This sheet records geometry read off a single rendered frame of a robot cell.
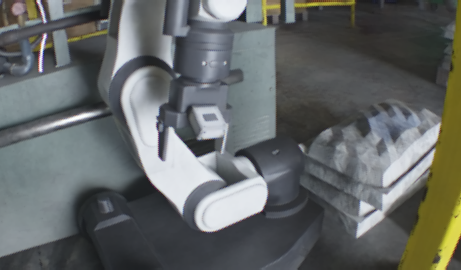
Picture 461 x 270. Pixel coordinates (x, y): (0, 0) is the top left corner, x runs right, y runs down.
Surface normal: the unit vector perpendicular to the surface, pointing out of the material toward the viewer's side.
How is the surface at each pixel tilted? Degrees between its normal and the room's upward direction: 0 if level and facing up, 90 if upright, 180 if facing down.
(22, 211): 90
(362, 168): 61
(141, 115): 90
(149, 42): 90
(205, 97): 90
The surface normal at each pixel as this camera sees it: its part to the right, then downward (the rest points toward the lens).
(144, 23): 0.54, 0.36
